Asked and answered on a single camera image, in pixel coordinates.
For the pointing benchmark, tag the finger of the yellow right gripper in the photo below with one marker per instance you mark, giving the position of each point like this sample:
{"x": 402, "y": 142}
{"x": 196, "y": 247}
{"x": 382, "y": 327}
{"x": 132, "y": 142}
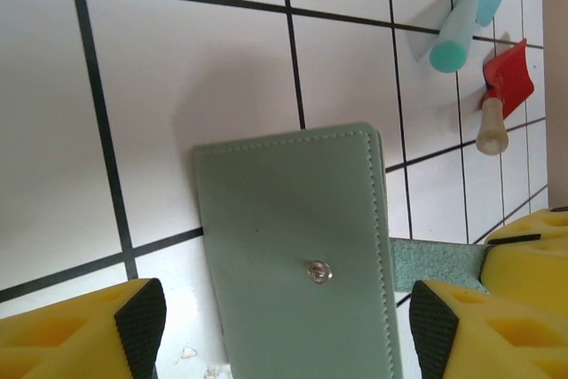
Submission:
{"x": 528, "y": 272}
{"x": 546, "y": 223}

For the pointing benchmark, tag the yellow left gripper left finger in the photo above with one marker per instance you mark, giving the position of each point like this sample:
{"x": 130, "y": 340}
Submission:
{"x": 57, "y": 339}

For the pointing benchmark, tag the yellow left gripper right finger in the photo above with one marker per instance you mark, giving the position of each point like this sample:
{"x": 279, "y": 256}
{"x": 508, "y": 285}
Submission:
{"x": 488, "y": 339}

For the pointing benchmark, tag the green leather card holder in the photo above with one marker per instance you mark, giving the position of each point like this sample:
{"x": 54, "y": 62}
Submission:
{"x": 288, "y": 219}

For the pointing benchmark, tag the red toy shovel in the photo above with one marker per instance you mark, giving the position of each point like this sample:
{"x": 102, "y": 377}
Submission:
{"x": 510, "y": 77}

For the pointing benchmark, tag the teal toy shovel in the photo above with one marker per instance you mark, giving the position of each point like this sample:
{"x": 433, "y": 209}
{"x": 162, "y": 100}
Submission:
{"x": 452, "y": 37}

